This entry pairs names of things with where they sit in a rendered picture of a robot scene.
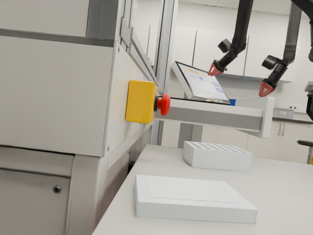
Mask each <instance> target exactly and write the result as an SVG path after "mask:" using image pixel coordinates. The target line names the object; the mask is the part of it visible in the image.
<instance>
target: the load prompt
mask: <svg viewBox="0 0 313 235"><path fill-rule="evenodd" d="M183 67H184V69H185V71H187V72H190V73H193V74H196V75H199V76H203V77H206V78H208V76H207V75H206V74H205V73H203V72H200V71H197V70H194V69H191V68H188V67H185V66H183Z"/></svg>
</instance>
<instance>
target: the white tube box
mask: <svg viewBox="0 0 313 235"><path fill-rule="evenodd" d="M182 157H183V158H184V159H185V160H186V161H187V162H188V163H189V164H190V165H191V166H192V167H200V168H211V169H222V170H233V171H243V172H251V168H252V159H253V153H251V152H248V151H246V150H243V149H241V148H238V147H236V146H232V145H219V144H209V143H200V142H190V141H184V148H183V156H182Z"/></svg>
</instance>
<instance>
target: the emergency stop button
mask: <svg viewBox="0 0 313 235"><path fill-rule="evenodd" d="M157 109H158V110H161V115H162V116H166V115H167V114H168V113H169V110H170V96H169V94H163V97H162V99H160V98H159V99H158V103H157Z"/></svg>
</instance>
